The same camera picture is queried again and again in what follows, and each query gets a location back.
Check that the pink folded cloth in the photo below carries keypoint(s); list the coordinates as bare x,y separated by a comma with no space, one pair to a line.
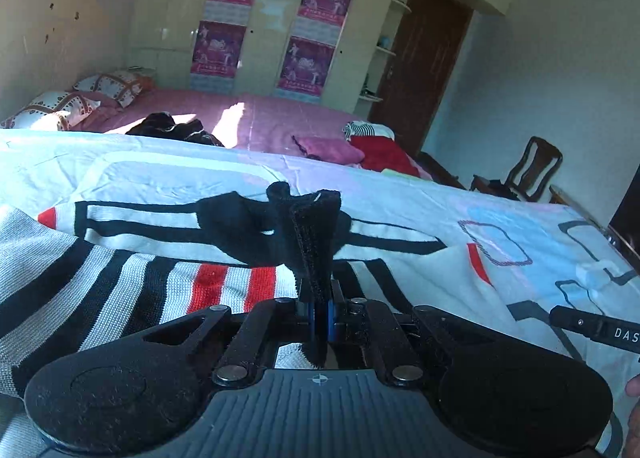
330,148

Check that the dark wooden bed frame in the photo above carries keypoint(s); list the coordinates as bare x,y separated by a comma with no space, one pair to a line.
440,171

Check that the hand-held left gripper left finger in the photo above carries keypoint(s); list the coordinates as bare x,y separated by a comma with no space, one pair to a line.
312,323

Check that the light blue patterned bed sheet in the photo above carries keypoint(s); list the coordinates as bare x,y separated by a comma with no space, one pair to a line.
540,238

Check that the black white striped small cloth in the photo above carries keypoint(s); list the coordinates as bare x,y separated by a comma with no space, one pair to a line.
367,129

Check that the dark wooden chair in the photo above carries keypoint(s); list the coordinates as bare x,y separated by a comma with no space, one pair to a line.
537,158

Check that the dark panel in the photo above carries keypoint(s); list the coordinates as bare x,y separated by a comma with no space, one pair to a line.
627,223

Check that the cream curved headboard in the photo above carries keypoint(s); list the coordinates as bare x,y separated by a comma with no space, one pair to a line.
45,38

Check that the cream wardrobe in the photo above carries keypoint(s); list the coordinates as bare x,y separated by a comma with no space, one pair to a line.
270,38

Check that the pink bed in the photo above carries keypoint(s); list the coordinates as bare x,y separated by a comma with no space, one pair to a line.
280,118

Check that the dark brown wooden door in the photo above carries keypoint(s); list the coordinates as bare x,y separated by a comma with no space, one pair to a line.
425,73

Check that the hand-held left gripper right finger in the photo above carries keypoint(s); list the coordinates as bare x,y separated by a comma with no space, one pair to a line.
330,325

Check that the black white red striped sweater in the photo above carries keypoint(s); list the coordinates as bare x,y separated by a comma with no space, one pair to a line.
150,283

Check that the red garment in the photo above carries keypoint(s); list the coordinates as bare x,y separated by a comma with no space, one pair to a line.
385,153

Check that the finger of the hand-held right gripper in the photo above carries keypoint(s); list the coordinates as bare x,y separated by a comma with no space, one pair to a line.
575,320

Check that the heart print pillow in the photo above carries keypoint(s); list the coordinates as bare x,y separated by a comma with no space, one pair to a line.
112,83
45,111

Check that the black clothing pile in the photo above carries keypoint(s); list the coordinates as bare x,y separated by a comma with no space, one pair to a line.
160,126

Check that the person's right hand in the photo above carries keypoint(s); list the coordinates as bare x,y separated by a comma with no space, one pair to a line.
634,385

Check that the light green cloth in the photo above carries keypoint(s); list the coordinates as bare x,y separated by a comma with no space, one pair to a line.
400,173

